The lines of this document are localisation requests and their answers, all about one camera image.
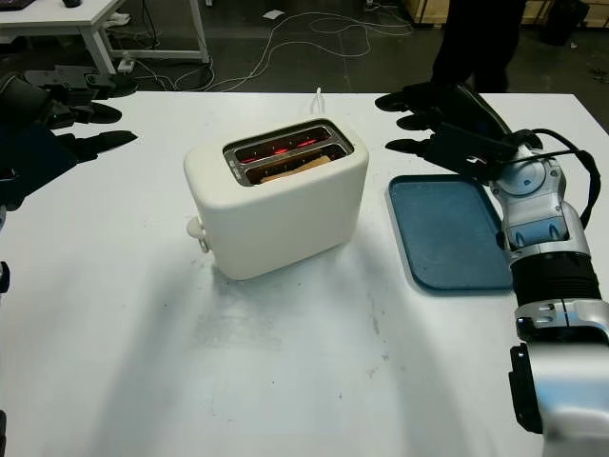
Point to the white paper sheet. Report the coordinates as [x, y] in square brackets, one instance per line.
[274, 13]

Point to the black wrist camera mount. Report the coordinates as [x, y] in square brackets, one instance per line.
[28, 162]
[466, 147]

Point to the browned toast slice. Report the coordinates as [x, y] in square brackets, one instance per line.
[314, 163]

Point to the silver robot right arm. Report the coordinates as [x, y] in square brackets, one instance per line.
[561, 381]

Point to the white metal-legged desk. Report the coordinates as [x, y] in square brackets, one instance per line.
[47, 14]

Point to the cream two-slot toaster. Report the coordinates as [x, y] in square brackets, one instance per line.
[285, 214]

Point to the black bag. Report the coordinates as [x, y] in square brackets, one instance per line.
[566, 24]

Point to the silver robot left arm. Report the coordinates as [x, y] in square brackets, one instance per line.
[2, 276]

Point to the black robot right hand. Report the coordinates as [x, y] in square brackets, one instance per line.
[471, 107]

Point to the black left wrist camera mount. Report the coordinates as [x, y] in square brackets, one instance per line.
[28, 162]

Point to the blue plastic tray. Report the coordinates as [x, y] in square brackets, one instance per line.
[438, 228]

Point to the person in beige jacket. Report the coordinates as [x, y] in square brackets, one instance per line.
[476, 43]

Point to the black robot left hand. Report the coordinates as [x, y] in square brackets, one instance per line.
[21, 100]

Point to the small black desk item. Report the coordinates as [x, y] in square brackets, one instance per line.
[72, 2]

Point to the white toaster lever knob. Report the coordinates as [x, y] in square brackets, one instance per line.
[193, 227]

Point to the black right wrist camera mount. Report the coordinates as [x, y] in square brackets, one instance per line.
[466, 147]

